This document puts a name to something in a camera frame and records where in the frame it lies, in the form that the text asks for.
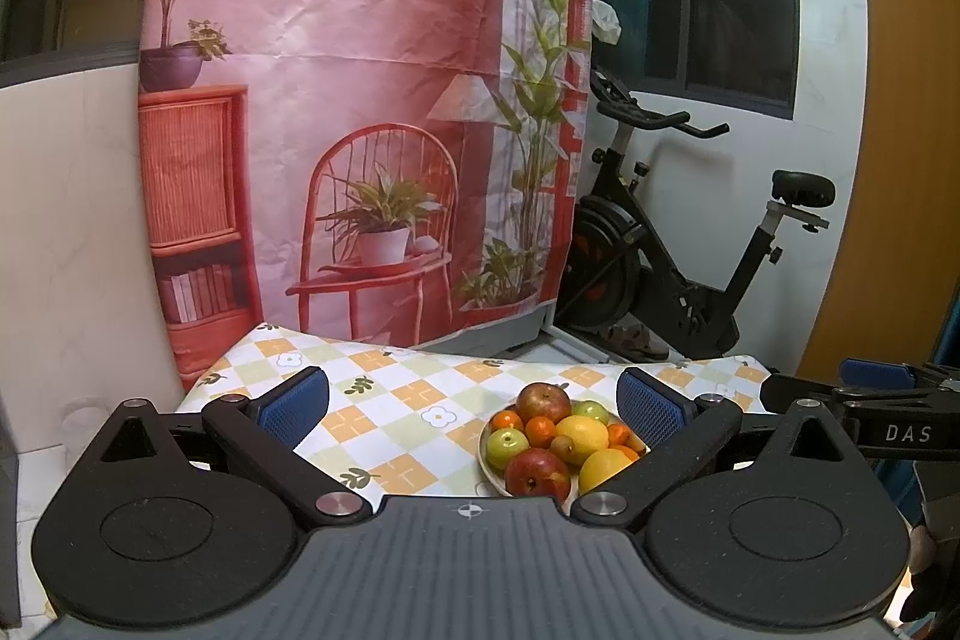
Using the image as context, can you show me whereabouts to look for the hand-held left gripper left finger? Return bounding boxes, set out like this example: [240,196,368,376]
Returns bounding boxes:
[71,366,370,530]

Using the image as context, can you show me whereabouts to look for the yellow lemon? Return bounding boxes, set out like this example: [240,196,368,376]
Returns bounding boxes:
[579,449,638,492]
[555,415,610,457]

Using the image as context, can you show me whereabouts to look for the person's right hand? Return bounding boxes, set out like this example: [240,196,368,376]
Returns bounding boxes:
[896,460,960,640]

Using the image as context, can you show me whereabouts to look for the black exercise bike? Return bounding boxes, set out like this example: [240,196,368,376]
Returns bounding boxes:
[559,66,837,363]

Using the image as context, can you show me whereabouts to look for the beige round plate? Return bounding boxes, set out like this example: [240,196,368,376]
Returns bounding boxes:
[478,415,650,502]

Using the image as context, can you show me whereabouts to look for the wooden door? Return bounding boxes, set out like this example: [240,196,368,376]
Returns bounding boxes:
[795,0,960,378]

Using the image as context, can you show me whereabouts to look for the red apple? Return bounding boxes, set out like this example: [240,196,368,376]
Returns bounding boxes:
[516,383,571,423]
[505,449,572,501]

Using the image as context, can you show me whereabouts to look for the crumpled white plastic bag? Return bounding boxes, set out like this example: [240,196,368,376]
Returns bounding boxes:
[589,0,623,45]

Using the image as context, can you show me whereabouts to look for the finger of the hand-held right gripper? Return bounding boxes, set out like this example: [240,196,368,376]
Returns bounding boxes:
[760,372,854,420]
[840,356,960,390]

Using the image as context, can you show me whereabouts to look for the printed pink backdrop cloth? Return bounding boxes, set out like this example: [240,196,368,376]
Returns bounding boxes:
[139,0,601,375]

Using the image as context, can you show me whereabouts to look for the brown sandal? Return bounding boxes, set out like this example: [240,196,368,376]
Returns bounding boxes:
[600,323,670,362]

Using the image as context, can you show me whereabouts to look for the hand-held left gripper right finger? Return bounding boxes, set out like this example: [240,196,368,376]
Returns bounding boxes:
[574,366,880,532]

